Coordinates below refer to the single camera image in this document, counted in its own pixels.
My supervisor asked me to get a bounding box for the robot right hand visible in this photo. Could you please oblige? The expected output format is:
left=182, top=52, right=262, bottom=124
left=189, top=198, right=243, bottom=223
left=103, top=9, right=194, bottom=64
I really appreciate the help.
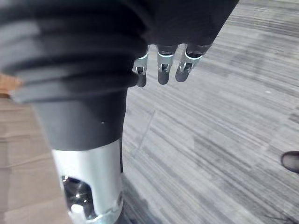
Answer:
left=0, top=0, right=239, bottom=224

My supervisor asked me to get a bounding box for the beige bed skirt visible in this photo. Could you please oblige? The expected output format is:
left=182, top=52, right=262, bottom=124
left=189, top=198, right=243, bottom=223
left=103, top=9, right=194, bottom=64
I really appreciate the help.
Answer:
left=0, top=93, right=72, bottom=224

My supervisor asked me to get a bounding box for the robot dark foot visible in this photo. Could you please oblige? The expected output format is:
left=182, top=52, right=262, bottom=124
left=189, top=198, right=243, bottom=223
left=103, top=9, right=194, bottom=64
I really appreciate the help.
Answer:
left=281, top=151, right=299, bottom=174

